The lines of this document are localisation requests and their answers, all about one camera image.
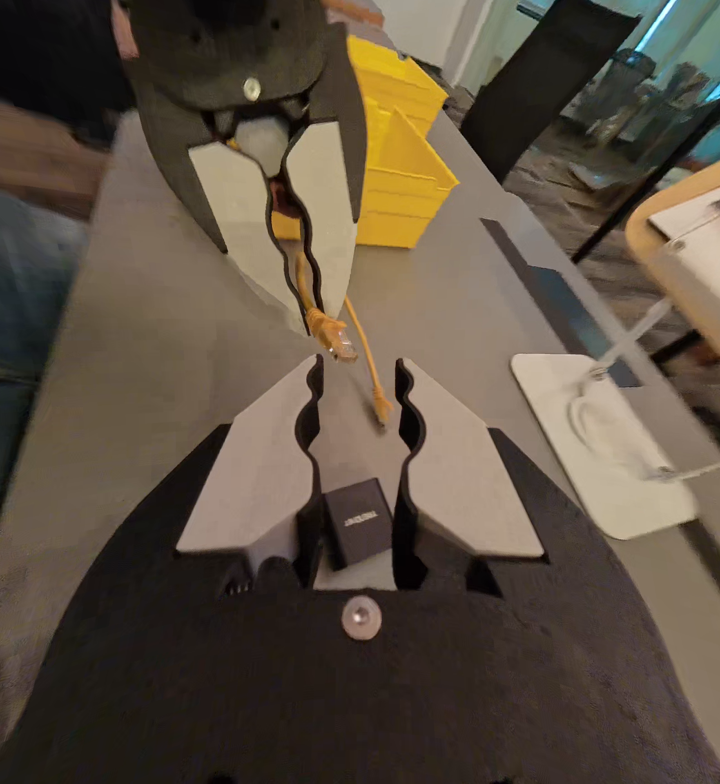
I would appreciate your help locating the white display stand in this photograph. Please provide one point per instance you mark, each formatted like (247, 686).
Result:
(611, 490)

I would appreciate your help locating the black network adapter box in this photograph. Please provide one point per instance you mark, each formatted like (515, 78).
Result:
(360, 520)

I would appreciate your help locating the wooden display board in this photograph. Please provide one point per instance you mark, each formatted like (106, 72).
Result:
(641, 220)

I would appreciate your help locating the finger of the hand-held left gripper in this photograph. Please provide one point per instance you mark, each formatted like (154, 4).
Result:
(326, 196)
(231, 208)

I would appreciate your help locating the printed instruction sheet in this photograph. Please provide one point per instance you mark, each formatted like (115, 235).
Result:
(703, 214)

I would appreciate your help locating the person's leg in jeans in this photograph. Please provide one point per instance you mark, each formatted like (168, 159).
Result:
(17, 275)

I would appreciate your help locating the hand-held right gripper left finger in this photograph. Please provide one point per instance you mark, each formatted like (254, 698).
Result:
(255, 490)

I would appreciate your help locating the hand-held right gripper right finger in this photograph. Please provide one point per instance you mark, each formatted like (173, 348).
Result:
(470, 496)

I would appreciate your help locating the large yellow plastic bin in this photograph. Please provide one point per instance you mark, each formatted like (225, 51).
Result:
(396, 196)

